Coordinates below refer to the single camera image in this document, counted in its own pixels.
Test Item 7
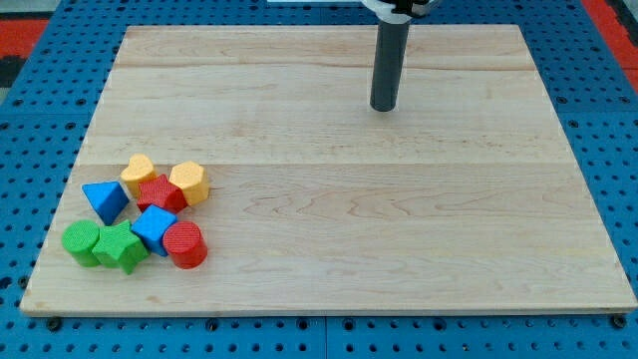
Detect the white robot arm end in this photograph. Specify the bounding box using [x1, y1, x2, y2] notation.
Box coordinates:
[361, 0, 442, 25]

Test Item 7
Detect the yellow pentagon block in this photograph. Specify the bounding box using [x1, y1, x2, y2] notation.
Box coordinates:
[169, 161, 209, 205]

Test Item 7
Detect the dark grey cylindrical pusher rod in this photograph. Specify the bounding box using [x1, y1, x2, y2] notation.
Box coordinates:
[370, 21, 410, 112]

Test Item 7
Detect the light wooden board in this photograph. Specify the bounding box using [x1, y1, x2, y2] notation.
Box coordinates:
[20, 25, 637, 317]

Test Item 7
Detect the red cylinder block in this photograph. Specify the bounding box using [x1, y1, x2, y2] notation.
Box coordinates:
[162, 221, 208, 269]

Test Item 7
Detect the red star block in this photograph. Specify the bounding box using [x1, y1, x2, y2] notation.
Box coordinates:
[137, 175, 187, 214]

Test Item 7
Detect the blue cube block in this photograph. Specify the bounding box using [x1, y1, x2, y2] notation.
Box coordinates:
[131, 204, 177, 257]

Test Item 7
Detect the yellow heart block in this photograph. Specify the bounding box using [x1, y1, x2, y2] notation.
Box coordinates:
[120, 154, 157, 198]

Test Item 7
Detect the blue triangle block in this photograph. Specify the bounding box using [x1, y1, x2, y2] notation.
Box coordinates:
[82, 181, 130, 225]

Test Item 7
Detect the green star block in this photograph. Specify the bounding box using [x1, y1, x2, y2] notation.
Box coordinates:
[92, 219, 150, 275]

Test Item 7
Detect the green cylinder block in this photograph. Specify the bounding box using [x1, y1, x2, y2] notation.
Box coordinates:
[61, 219, 101, 267]

